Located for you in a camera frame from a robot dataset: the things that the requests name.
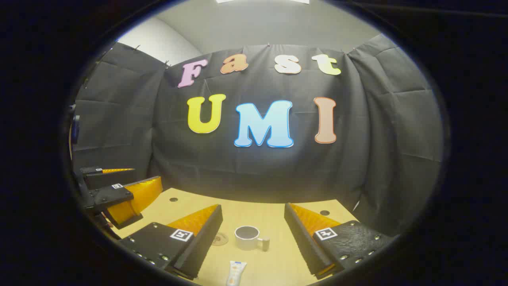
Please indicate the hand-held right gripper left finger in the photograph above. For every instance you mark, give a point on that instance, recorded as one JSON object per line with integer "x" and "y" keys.
{"x": 208, "y": 238}

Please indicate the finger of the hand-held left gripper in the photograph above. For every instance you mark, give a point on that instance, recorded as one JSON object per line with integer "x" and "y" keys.
{"x": 135, "y": 196}
{"x": 113, "y": 178}

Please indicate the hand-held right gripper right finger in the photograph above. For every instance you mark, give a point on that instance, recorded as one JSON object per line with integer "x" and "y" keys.
{"x": 299, "y": 238}

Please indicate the round cork coaster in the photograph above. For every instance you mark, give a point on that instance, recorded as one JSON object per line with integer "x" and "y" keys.
{"x": 220, "y": 239}

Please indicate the white cup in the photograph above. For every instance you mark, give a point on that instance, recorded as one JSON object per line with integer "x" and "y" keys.
{"x": 246, "y": 242}

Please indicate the white toothpaste tube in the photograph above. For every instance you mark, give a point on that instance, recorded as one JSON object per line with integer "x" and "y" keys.
{"x": 236, "y": 272}

